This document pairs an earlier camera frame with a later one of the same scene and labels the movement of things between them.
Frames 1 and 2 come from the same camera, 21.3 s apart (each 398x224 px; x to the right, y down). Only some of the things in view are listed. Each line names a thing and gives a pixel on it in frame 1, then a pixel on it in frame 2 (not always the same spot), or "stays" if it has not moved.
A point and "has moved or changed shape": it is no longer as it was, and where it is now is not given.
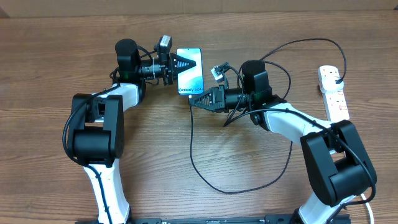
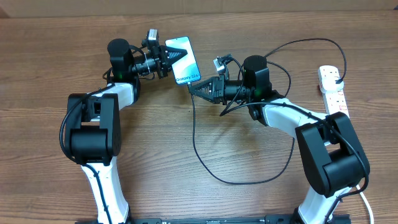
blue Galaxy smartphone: (190, 81) has moved or changed shape
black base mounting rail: (268, 219) stays
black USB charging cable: (285, 165) → (286, 93)
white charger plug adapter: (329, 85) stays
